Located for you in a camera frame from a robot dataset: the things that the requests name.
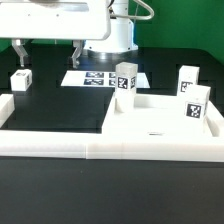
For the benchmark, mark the white sheet with markers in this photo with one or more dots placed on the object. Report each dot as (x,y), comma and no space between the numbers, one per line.
(89,79)

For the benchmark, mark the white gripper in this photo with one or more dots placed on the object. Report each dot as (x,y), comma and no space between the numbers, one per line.
(54,19)

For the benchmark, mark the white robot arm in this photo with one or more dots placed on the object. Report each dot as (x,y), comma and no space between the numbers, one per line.
(121,38)

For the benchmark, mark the white U-shaped obstacle fence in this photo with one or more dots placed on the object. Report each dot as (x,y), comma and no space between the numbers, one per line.
(111,146)

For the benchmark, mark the white square table top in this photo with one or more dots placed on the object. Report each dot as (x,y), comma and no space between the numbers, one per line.
(159,115)

